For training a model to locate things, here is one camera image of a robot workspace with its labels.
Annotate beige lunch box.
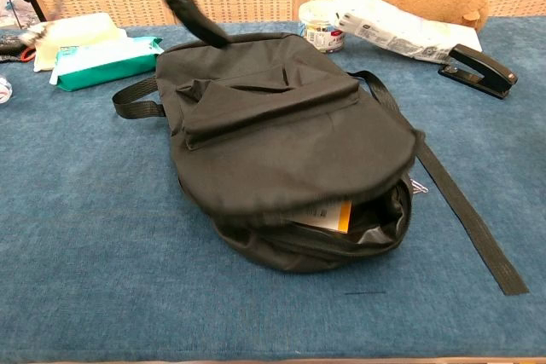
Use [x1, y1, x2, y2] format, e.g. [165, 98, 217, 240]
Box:
[32, 13, 128, 73]

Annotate grey knit glove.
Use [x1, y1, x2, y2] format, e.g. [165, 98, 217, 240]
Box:
[0, 33, 38, 63]

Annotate white tissue multipack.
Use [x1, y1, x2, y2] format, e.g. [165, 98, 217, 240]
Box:
[332, 0, 483, 65]

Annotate green wet wipes pack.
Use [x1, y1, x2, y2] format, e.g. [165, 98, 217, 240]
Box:
[49, 37, 166, 92]

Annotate blue table mat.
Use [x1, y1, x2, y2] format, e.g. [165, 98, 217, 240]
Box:
[0, 16, 546, 361]

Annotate yellow white paper pad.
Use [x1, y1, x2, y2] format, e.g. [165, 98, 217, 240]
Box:
[293, 198, 353, 235]

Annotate clear jar of clips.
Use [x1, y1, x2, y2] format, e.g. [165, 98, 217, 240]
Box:
[298, 0, 346, 55]

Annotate black backpack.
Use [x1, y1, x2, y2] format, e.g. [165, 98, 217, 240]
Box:
[111, 0, 530, 297]

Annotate small paper clips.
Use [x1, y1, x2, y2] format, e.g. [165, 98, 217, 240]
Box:
[408, 176, 430, 195]

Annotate black stapler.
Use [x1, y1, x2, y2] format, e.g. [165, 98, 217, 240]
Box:
[438, 43, 519, 100]

